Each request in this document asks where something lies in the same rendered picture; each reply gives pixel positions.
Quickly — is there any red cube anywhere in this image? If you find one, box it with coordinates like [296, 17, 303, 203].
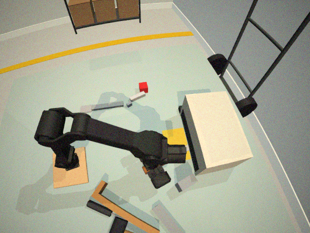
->
[139, 82, 148, 93]

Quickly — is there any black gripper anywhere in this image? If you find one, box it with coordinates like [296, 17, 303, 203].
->
[139, 158, 171, 189]

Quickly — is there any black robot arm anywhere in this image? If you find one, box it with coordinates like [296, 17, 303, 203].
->
[34, 107, 187, 171]

